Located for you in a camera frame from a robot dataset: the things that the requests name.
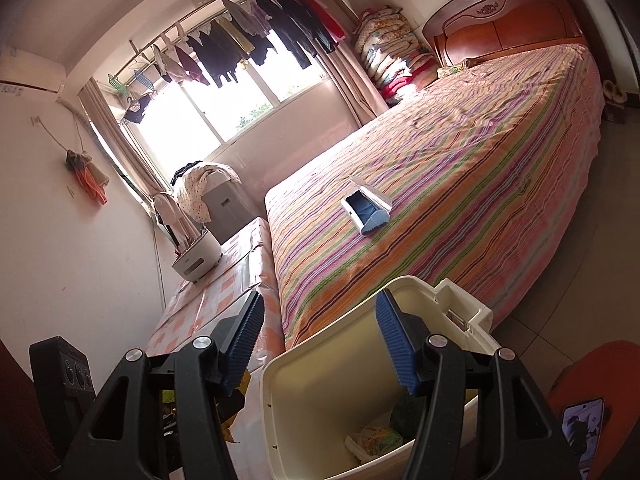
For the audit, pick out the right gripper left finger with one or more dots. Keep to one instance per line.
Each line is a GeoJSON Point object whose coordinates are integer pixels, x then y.
{"type": "Point", "coordinates": [239, 334]}

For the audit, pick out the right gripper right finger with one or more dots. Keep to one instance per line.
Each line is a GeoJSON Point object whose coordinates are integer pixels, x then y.
{"type": "Point", "coordinates": [404, 336]}

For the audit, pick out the white plastic bag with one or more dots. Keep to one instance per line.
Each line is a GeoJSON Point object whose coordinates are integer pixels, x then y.
{"type": "Point", "coordinates": [372, 442]}

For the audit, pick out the cream plastic trash bin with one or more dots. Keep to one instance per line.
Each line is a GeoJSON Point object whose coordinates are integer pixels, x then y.
{"type": "Point", "coordinates": [342, 379]}

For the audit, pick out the checkered orange white tablecloth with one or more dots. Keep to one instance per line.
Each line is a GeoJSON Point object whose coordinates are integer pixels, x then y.
{"type": "Point", "coordinates": [246, 266]}

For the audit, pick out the white desk organizer box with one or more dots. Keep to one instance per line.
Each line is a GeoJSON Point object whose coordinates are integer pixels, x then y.
{"type": "Point", "coordinates": [201, 257]}

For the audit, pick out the white blue box on bed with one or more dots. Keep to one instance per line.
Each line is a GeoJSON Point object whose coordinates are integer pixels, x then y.
{"type": "Point", "coordinates": [366, 207]}

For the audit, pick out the grey fan heater with cloth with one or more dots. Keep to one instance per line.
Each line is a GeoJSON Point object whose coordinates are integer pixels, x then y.
{"type": "Point", "coordinates": [213, 195]}

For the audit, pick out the striped colourful bedspread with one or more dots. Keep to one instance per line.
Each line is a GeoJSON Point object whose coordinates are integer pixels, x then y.
{"type": "Point", "coordinates": [485, 169]}

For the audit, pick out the smartphone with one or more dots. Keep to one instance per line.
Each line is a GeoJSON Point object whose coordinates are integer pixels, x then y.
{"type": "Point", "coordinates": [581, 425]}

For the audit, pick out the orange stool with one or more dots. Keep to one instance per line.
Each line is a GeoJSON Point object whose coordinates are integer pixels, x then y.
{"type": "Point", "coordinates": [610, 373]}

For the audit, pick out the window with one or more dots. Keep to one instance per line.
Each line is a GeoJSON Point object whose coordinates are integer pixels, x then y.
{"type": "Point", "coordinates": [187, 122]}

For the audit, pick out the pink curtain right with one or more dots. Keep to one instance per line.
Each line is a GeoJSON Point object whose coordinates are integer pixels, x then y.
{"type": "Point", "coordinates": [353, 84]}

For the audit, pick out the stack of folded quilts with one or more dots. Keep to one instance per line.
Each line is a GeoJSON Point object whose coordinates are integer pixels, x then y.
{"type": "Point", "coordinates": [396, 60]}

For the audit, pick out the air conditioner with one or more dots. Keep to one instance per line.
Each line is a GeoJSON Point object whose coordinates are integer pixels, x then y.
{"type": "Point", "coordinates": [24, 72]}

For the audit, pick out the hanging dark clothes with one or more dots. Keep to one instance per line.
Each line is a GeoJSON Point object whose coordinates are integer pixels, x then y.
{"type": "Point", "coordinates": [212, 51]}

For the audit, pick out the red wooden headboard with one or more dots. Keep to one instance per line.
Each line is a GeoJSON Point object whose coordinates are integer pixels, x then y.
{"type": "Point", "coordinates": [464, 29]}

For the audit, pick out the orange cloth on wall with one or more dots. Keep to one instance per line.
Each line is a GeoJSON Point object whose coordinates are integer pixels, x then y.
{"type": "Point", "coordinates": [92, 180]}

